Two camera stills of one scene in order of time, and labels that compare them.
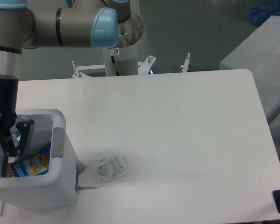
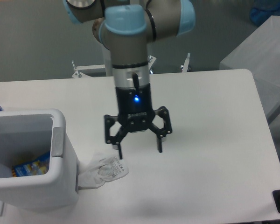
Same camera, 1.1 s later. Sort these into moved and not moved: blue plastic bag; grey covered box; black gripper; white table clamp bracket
Moved: black gripper
Not moved: grey covered box; blue plastic bag; white table clamp bracket
